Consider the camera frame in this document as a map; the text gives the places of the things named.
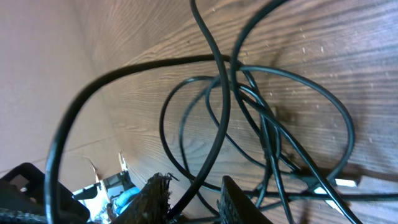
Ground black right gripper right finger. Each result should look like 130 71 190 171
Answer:
217 175 272 224

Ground black usb cable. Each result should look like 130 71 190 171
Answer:
159 64 398 218
44 0 364 224

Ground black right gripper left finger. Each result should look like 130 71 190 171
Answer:
113 172 175 224

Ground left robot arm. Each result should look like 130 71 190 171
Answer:
1 162 90 223

